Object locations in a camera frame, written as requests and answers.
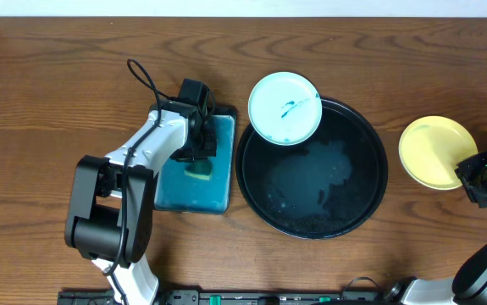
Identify black round tray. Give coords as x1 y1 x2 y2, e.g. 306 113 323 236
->
235 99 388 239

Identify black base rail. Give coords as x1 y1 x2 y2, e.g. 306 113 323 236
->
57 290 394 305

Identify light blue plate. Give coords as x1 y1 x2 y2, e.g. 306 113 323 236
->
248 72 323 146

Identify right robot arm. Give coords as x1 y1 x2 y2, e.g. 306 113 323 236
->
384 152 487 305

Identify yellow plate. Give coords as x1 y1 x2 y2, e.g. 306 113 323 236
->
398 116 478 191

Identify blue water basin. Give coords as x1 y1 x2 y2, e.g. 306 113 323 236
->
153 114 236 214

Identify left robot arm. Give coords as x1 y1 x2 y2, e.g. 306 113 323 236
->
64 98 217 304

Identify green yellow sponge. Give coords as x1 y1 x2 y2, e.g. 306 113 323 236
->
184 159 213 180

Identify black rectangular tray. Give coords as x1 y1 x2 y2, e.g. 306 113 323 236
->
149 103 239 215

